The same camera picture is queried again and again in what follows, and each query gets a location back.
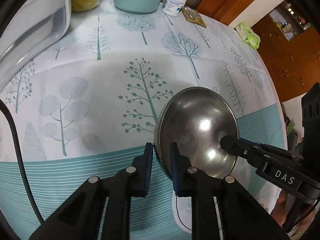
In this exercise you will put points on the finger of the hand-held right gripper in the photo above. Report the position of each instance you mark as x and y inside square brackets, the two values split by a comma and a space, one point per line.
[280, 151]
[265, 165]

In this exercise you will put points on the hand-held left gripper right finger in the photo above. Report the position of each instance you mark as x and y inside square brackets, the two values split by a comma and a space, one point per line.
[175, 170]

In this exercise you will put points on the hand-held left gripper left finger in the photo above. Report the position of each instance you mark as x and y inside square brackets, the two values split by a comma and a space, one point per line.
[148, 170]

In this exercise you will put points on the small steel bowl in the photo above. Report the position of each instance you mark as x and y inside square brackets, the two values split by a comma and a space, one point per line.
[200, 132]

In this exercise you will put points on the person's right hand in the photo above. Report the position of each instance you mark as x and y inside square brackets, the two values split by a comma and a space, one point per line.
[281, 201]

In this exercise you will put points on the teal striped placemat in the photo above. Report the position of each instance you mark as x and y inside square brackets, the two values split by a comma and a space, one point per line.
[75, 180]

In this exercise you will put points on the wooden cabinet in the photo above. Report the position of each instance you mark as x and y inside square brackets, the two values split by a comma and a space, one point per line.
[287, 67]

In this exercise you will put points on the tree print tablecloth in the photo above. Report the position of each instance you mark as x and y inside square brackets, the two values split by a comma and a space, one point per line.
[125, 55]

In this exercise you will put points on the shelf with boxes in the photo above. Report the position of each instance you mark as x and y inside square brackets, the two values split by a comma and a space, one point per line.
[292, 22]

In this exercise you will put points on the green tissue packet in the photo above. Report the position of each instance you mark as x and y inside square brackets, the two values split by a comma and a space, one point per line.
[248, 35]

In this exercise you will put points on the gold patterned coaster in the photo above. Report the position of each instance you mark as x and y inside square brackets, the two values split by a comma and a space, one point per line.
[193, 17]

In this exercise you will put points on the yellow-filled glass jar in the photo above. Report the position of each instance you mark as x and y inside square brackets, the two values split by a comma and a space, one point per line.
[83, 1]

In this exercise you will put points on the clear plastic container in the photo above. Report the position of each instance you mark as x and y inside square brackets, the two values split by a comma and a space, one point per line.
[32, 17]

